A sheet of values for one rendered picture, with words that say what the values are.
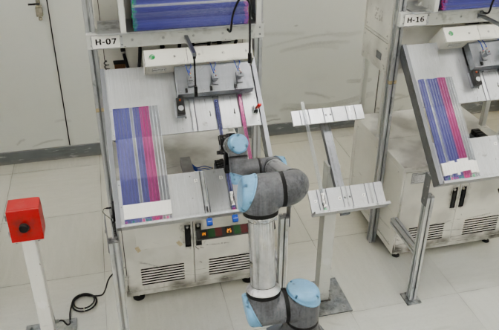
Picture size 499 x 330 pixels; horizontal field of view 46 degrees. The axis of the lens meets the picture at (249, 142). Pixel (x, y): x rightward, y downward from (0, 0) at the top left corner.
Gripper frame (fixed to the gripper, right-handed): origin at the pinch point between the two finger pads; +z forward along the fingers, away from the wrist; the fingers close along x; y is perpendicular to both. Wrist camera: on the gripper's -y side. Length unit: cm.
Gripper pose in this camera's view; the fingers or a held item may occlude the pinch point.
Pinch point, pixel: (224, 152)
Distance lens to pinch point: 256.6
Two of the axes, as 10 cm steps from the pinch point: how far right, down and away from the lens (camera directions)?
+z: -2.1, 0.7, 9.8
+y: -1.2, -9.9, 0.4
